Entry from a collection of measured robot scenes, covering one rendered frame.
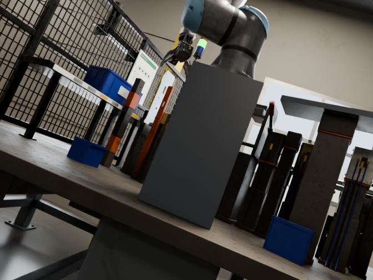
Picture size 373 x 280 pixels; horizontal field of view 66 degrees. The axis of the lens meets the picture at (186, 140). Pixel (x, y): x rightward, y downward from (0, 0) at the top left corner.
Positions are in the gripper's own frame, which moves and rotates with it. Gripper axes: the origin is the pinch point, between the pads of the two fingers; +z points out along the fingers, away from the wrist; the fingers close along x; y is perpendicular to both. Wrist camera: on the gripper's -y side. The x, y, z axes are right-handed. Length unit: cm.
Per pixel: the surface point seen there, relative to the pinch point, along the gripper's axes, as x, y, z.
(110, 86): -23.3, -24.2, 8.1
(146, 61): -6, -54, -33
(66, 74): -42.0, -6.6, 19.0
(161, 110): 3.4, -13.9, 12.9
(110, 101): -20.3, -24.7, 15.3
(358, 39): 207, -63, -186
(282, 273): 13, 71, 72
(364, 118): 42, 66, 25
